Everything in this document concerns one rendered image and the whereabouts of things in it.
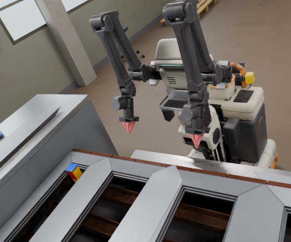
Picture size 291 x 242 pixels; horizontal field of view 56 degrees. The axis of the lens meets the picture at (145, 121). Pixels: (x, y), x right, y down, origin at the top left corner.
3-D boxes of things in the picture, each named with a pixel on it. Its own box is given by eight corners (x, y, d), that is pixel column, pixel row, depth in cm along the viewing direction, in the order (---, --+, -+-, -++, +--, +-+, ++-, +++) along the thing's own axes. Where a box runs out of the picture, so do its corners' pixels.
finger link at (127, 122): (128, 135, 153) (127, 119, 150) (119, 133, 157) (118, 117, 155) (136, 132, 158) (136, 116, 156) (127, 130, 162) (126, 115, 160)
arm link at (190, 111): (209, 90, 122) (192, 89, 128) (196, 94, 114) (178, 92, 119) (208, 116, 125) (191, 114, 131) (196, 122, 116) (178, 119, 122)
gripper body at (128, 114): (131, 122, 149) (131, 108, 147) (118, 119, 155) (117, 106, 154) (139, 119, 154) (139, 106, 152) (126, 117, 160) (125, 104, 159)
